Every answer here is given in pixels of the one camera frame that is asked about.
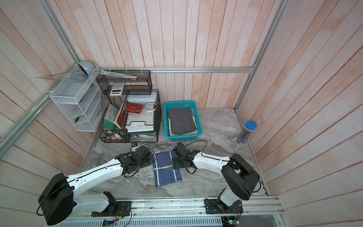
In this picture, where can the teal plastic basket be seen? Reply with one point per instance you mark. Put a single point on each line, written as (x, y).
(182, 104)

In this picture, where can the red wallet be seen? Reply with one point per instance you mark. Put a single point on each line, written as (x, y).
(134, 108)

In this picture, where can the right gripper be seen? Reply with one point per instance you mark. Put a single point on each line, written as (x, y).
(175, 162)

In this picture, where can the dark grid pillowcase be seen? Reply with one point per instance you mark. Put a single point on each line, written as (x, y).
(181, 121)

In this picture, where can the white wire shelf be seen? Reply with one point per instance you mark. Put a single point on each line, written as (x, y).
(80, 103)

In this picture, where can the green book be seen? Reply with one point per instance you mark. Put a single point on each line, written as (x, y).
(110, 117)

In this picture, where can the white round alarm clock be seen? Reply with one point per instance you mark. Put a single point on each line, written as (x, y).
(86, 67)

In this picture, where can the navy striped pillowcase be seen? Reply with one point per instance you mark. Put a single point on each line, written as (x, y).
(164, 173)

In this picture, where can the blue lid pencil tube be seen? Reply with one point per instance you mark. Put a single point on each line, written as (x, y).
(247, 130)

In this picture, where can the clear triangle ruler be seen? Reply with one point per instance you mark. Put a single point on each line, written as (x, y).
(71, 77)

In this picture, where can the checkered notebook stack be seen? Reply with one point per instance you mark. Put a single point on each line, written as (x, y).
(142, 122)

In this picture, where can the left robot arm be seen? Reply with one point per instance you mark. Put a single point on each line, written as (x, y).
(62, 196)

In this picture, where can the white calculator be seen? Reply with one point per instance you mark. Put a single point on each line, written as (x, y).
(117, 89)

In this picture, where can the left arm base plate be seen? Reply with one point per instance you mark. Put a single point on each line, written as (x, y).
(118, 208)

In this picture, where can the black wire organizer rack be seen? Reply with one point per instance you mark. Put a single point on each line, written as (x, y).
(120, 133)

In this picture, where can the white pencil case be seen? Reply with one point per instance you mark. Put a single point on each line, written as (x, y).
(142, 98)

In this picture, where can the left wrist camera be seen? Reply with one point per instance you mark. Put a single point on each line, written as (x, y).
(134, 147)

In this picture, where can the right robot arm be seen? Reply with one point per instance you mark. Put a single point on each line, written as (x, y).
(240, 176)

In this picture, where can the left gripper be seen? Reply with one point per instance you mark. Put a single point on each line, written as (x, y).
(146, 162)

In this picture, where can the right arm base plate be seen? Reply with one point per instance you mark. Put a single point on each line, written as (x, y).
(215, 206)

